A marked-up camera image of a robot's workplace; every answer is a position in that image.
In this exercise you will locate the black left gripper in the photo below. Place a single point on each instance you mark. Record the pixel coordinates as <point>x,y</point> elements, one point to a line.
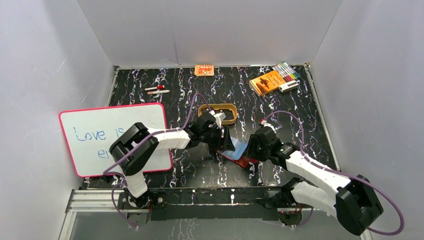
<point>224,139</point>

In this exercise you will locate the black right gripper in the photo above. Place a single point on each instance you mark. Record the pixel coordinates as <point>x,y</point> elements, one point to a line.
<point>251,152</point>

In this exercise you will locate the red leather card holder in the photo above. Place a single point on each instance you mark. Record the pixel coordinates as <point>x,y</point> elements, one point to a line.
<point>238,156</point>

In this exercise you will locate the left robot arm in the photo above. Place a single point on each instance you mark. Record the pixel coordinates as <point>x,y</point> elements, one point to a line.
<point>134,148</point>

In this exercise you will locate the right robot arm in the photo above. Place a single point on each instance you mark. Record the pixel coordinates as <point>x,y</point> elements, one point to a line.
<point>351,201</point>

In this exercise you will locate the tan oval tray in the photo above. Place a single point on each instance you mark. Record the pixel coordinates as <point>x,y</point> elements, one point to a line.
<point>229,110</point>

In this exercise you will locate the white stapler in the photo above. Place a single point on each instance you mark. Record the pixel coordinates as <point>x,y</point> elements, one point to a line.
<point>288,86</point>

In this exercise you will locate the orange yellow book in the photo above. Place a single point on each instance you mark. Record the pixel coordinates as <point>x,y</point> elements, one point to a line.
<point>266,83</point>

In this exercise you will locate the pack of coloured markers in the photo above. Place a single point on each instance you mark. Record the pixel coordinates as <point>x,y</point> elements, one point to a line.
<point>286,71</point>

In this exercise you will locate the small orange spiral notepad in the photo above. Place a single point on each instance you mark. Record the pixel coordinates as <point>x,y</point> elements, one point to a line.
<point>204,70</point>

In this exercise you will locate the orange capped white marker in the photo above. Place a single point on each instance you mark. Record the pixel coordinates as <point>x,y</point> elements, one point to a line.
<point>158,92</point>

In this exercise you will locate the red capped white marker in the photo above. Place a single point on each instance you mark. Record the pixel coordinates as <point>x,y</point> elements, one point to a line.
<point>155,88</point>

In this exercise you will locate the pink framed whiteboard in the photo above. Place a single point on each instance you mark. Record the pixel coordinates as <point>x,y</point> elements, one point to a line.
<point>89,133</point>

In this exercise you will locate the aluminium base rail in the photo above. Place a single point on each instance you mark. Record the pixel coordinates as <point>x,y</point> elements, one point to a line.
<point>196,214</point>

